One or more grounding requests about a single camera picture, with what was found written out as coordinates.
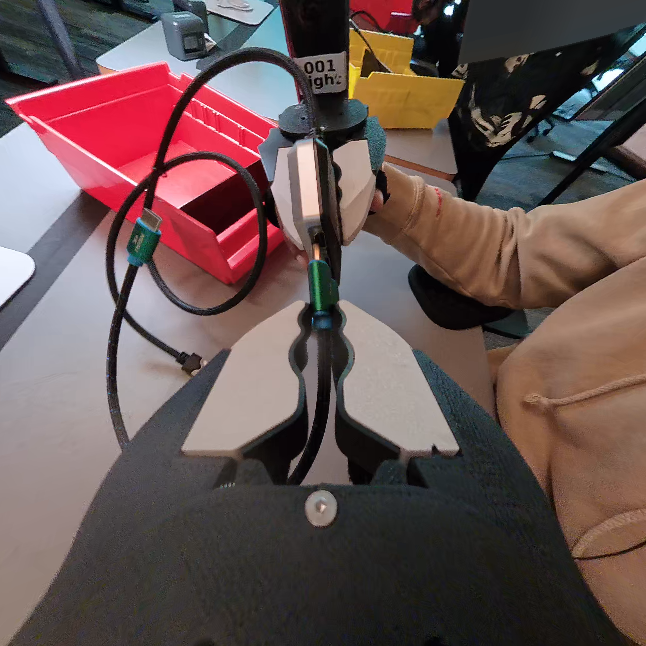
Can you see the black chair armrest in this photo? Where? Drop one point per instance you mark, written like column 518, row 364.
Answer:
column 444, row 308

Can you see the grey adapter hub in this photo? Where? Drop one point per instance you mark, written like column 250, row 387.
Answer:
column 308, row 186

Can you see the red plastic bin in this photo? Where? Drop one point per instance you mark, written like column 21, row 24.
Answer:
column 101, row 126

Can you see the yellow plastic bin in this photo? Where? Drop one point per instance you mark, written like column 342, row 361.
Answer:
column 403, row 101

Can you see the white board stand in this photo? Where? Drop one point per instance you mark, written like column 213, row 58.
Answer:
column 12, row 272
column 237, row 10

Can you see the person's beige hoodie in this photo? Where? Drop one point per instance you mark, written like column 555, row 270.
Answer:
column 580, row 403

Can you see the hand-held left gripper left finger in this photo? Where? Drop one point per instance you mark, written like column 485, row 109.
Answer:
column 242, row 398

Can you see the grey label printer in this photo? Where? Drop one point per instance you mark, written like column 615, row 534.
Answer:
column 181, row 30

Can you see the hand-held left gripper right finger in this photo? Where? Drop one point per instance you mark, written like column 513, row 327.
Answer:
column 388, row 398

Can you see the red ribbed bin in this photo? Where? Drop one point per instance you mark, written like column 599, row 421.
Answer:
column 383, row 12

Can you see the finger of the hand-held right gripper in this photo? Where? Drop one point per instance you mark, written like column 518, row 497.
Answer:
column 285, row 192
column 356, row 186

